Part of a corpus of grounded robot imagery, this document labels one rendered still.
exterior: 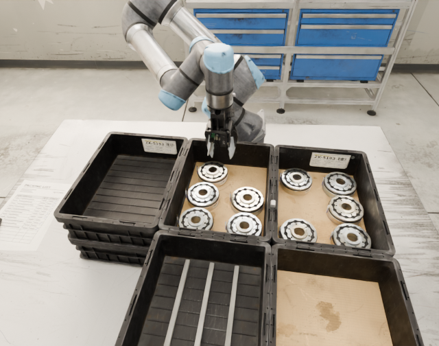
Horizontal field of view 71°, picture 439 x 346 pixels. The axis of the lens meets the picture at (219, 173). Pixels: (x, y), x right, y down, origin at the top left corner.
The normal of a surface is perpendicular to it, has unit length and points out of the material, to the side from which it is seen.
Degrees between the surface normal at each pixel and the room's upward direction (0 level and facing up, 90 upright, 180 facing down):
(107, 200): 0
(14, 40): 90
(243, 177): 0
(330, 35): 90
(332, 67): 90
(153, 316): 0
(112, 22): 90
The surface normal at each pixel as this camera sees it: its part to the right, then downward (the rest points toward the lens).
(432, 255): -0.01, -0.73
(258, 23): -0.06, 0.69
